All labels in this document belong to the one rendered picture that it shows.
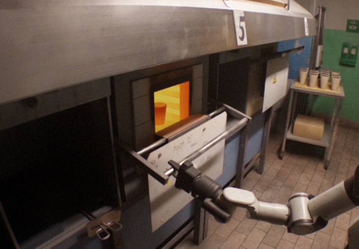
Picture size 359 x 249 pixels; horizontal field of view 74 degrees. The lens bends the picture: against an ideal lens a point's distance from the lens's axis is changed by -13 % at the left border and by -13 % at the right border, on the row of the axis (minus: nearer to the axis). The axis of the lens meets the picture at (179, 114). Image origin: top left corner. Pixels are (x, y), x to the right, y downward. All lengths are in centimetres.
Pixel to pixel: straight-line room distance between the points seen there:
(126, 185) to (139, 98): 38
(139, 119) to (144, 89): 12
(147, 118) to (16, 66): 75
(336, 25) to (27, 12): 448
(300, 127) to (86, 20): 298
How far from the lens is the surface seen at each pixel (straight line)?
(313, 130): 331
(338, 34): 469
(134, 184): 123
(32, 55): 50
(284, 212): 95
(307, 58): 379
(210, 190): 89
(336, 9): 470
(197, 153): 107
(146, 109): 112
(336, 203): 91
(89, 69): 55
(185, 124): 124
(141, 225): 152
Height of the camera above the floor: 162
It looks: 21 degrees down
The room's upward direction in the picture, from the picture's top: straight up
